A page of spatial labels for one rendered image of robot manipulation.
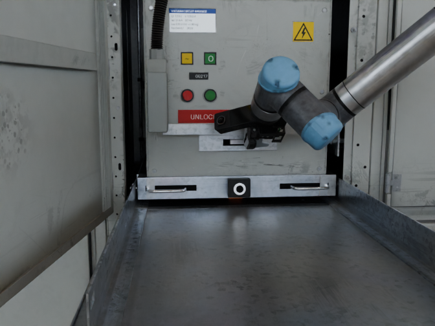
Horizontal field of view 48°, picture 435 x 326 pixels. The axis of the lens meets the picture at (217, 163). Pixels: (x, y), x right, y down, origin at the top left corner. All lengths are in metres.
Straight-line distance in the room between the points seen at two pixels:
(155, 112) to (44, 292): 0.55
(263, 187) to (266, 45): 0.38
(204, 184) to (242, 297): 0.59
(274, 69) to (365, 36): 0.45
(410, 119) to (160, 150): 0.66
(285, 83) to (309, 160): 0.46
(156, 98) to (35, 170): 0.38
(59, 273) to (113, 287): 0.56
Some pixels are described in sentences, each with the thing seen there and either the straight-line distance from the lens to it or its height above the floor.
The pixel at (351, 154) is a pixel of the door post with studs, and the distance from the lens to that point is 1.39.
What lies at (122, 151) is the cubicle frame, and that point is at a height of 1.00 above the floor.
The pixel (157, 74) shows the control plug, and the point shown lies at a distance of 1.18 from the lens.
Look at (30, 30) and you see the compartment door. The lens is 0.95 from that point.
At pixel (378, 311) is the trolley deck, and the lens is 0.76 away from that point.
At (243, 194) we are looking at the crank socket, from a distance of 1.30.
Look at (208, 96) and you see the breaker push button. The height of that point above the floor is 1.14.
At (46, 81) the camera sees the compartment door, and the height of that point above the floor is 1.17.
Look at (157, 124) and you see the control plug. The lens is 1.19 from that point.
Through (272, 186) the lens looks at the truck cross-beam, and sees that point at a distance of 1.34.
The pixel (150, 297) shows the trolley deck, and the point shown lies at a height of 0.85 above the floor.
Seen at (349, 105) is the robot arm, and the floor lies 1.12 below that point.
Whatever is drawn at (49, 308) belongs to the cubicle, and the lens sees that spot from 1.40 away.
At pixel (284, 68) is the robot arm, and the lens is 0.96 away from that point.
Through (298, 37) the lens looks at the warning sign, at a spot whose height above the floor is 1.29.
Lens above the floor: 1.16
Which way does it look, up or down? 9 degrees down
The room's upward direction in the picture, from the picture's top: straight up
